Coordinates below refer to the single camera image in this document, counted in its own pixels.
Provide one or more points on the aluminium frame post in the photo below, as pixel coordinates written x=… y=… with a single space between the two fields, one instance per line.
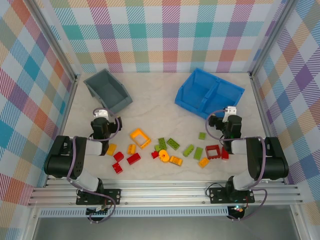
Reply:
x=57 y=37
x=271 y=37

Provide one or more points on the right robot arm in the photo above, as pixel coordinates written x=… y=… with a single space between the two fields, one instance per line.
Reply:
x=238 y=147

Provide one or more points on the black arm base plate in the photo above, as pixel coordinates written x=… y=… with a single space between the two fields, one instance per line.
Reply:
x=216 y=196
x=115 y=196

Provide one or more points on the round yellow lego piece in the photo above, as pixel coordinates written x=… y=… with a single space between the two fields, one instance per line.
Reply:
x=164 y=156

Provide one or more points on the square green lego brick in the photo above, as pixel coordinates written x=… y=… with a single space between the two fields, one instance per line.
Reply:
x=202 y=135

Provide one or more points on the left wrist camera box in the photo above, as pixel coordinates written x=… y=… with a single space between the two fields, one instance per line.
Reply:
x=101 y=114

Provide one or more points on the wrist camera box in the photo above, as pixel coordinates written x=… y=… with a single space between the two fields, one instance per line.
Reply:
x=230 y=110
x=101 y=114

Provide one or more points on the small green lego brick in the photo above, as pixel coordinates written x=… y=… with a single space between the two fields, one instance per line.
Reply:
x=157 y=148

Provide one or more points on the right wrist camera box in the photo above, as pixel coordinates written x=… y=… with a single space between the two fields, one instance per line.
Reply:
x=230 y=110

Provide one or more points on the yellow lego window frame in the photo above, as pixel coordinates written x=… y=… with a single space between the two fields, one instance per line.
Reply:
x=136 y=133

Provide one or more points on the wide aluminium base rail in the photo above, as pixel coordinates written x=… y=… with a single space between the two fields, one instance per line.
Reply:
x=162 y=192

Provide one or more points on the blue two-compartment bin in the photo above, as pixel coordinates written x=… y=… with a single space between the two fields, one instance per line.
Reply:
x=207 y=93

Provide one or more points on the grey plastic bin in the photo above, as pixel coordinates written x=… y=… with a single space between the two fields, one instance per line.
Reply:
x=110 y=93

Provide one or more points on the small electronics board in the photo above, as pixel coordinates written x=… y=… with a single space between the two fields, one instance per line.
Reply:
x=97 y=212
x=237 y=208

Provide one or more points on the small red lego piece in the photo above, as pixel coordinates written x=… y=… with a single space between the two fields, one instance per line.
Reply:
x=154 y=155

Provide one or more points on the red lego brick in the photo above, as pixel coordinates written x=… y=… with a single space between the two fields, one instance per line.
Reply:
x=118 y=156
x=224 y=155
x=133 y=158
x=117 y=167

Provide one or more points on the aluminium side rail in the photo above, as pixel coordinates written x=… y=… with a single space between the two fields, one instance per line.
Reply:
x=261 y=107
x=69 y=105

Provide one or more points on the red lego window frame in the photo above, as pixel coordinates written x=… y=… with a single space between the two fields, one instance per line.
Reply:
x=208 y=151

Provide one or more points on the grey metal sheet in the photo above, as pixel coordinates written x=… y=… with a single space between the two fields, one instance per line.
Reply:
x=162 y=230

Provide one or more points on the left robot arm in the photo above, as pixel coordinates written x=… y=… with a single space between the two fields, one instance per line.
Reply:
x=93 y=147

